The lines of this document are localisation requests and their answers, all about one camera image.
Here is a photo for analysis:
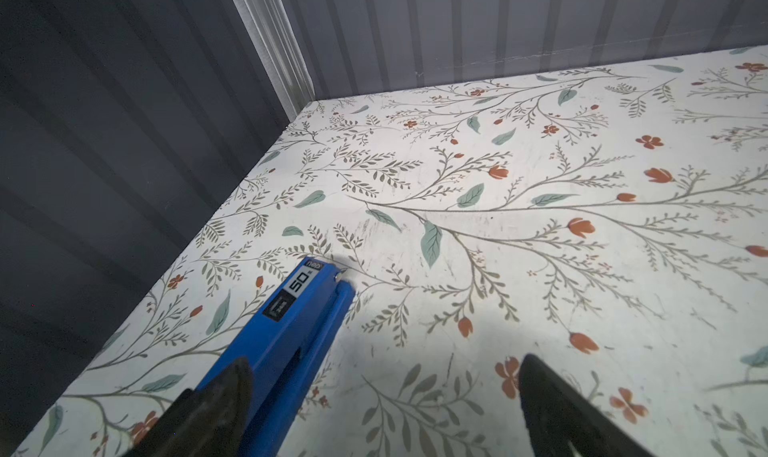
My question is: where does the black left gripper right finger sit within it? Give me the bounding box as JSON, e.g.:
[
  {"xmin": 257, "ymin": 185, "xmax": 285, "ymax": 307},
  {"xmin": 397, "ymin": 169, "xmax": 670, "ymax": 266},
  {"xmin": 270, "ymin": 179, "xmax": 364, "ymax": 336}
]
[{"xmin": 518, "ymin": 354, "xmax": 651, "ymax": 457}]

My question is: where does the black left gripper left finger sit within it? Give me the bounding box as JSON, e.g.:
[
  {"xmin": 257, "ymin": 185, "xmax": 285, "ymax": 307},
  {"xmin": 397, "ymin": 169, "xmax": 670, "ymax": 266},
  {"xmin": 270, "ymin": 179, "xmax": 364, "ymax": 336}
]
[{"xmin": 126, "ymin": 357, "xmax": 253, "ymax": 457}]

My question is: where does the blue stapler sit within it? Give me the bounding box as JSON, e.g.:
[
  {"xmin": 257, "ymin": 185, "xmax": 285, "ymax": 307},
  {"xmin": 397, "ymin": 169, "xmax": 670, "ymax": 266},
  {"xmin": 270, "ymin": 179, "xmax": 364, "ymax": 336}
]
[{"xmin": 196, "ymin": 257, "xmax": 355, "ymax": 456}]

